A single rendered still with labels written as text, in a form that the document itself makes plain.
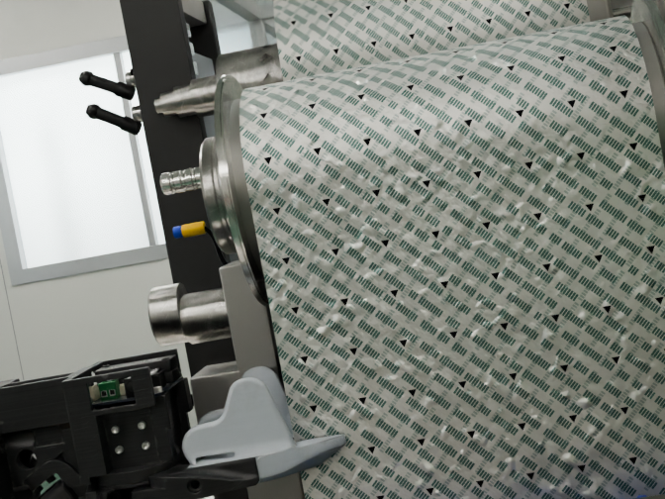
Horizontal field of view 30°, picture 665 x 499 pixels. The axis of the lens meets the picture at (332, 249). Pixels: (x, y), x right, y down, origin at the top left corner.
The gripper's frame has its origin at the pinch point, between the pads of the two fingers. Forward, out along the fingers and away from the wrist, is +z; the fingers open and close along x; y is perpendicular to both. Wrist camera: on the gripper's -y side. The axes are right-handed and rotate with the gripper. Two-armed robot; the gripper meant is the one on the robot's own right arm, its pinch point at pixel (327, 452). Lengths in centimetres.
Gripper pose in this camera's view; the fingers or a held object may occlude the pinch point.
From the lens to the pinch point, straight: 74.0
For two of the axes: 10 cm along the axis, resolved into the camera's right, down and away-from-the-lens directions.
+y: -1.8, -9.8, -0.5
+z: 9.8, -1.7, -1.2
